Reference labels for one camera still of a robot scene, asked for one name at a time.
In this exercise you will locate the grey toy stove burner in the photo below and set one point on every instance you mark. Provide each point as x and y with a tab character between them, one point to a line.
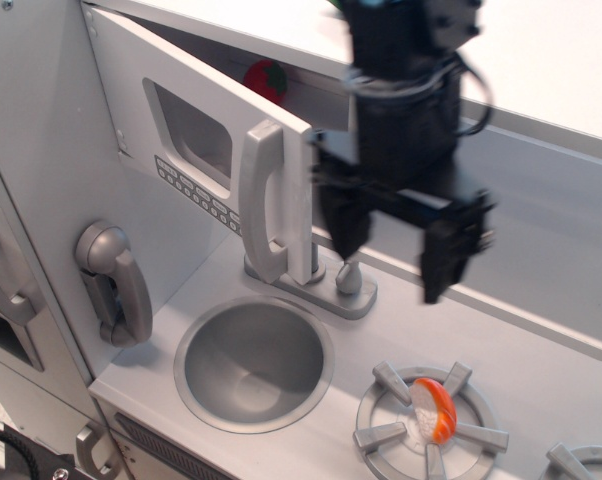
393	446

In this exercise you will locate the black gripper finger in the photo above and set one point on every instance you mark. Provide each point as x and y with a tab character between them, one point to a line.
446	252
347	218

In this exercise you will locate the red strawberry toy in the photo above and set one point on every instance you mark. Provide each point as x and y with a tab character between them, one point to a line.
268	79

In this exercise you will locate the grey toy microwave door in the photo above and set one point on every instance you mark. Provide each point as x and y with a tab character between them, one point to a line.
240	157

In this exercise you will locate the grey oven door handle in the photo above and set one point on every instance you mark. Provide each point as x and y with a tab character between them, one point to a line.
94	455

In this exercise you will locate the grey toy faucet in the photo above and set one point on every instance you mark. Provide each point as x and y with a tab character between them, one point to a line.
341	295

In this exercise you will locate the salmon sushi toy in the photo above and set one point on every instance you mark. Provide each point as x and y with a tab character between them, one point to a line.
435	410

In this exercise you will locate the round grey toy sink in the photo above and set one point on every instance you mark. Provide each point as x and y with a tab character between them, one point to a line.
254	365

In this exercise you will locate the grey toy wall phone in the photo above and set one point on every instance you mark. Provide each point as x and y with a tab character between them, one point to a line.
115	285

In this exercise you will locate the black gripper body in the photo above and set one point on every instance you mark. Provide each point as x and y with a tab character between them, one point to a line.
401	158

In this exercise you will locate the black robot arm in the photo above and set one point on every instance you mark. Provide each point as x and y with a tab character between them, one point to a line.
408	46

